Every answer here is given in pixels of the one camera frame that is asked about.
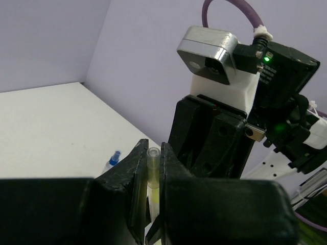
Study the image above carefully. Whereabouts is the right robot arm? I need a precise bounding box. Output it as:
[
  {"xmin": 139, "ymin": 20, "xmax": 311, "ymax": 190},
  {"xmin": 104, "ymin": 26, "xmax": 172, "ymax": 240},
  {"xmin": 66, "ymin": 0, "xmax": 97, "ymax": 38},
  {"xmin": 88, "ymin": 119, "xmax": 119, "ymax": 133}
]
[{"xmin": 169, "ymin": 37, "xmax": 326, "ymax": 180}]

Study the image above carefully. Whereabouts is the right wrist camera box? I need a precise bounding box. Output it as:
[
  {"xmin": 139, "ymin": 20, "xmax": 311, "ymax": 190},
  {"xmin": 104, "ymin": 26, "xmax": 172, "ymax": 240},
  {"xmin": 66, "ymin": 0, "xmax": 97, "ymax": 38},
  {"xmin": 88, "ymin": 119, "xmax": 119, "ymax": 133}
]
[{"xmin": 177, "ymin": 26, "xmax": 260, "ymax": 114}]

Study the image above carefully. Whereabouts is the yellow thin pen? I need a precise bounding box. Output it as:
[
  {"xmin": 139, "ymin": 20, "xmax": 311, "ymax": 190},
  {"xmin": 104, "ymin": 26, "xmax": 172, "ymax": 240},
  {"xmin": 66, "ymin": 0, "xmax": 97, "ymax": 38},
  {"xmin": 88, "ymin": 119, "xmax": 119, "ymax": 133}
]
[{"xmin": 145, "ymin": 187, "xmax": 161, "ymax": 244}]

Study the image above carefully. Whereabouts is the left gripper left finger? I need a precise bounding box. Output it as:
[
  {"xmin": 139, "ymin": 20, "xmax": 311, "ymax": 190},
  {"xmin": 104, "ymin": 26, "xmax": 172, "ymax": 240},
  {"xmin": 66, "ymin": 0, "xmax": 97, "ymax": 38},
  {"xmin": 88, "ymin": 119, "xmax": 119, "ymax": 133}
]
[{"xmin": 1, "ymin": 139, "xmax": 149, "ymax": 244}]

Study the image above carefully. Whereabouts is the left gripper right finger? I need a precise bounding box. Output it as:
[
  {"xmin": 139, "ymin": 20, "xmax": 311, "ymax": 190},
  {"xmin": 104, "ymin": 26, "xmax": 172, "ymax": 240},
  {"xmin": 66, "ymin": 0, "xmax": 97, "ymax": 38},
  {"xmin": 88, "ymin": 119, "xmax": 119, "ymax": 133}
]
[{"xmin": 159, "ymin": 142, "xmax": 299, "ymax": 244}]

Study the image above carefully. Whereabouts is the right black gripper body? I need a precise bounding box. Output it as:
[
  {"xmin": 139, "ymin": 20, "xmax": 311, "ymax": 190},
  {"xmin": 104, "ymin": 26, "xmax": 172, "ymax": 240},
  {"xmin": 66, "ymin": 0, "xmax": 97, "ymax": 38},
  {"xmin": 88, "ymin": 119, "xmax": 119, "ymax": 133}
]
[{"xmin": 168, "ymin": 95, "xmax": 266, "ymax": 179}]

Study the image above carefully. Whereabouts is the small clear spray bottle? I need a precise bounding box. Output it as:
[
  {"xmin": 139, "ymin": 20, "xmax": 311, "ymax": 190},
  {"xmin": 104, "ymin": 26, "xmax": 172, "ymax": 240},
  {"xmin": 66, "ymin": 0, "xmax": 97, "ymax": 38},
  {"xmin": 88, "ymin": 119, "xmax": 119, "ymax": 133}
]
[{"xmin": 101, "ymin": 150, "xmax": 122, "ymax": 174}]

